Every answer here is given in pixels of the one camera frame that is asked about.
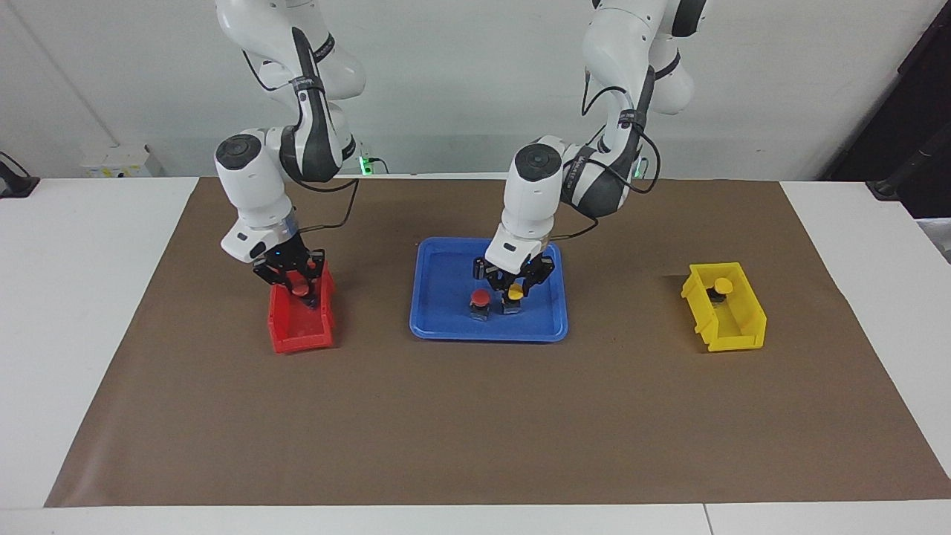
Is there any black equipment stand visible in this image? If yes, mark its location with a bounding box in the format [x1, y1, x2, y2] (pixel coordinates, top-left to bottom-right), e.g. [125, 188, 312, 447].
[821, 0, 951, 220]

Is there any black clamp mount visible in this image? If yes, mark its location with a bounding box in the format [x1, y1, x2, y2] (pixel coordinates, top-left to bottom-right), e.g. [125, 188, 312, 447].
[0, 151, 40, 199]

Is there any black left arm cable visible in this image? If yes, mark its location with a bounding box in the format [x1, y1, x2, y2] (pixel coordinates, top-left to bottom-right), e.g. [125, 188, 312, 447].
[546, 67, 662, 242]

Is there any red plastic bin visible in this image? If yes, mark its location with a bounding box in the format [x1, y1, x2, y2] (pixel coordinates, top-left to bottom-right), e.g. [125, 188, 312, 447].
[267, 259, 337, 355]

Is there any brown table mat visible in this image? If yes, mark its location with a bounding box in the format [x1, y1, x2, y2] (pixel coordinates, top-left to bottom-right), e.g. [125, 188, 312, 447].
[45, 175, 951, 509]

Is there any blue plastic tray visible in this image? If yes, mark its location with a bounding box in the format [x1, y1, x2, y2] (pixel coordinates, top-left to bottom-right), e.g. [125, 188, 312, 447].
[409, 236, 570, 343]

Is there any white wall socket box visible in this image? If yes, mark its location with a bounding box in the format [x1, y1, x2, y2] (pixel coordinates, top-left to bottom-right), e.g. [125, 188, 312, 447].
[80, 145, 153, 178]

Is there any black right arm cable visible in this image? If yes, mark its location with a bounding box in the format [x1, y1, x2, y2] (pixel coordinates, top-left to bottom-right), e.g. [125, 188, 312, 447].
[241, 30, 360, 233]

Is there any grey metal object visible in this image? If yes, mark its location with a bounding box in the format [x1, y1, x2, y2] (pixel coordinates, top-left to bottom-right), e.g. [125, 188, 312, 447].
[915, 218, 951, 265]

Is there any yellow plastic bin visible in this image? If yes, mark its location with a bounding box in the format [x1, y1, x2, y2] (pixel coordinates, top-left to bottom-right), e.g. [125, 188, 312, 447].
[680, 261, 767, 352]

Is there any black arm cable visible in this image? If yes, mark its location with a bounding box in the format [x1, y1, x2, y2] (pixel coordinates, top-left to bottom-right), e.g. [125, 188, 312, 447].
[546, 67, 662, 242]
[241, 30, 360, 233]

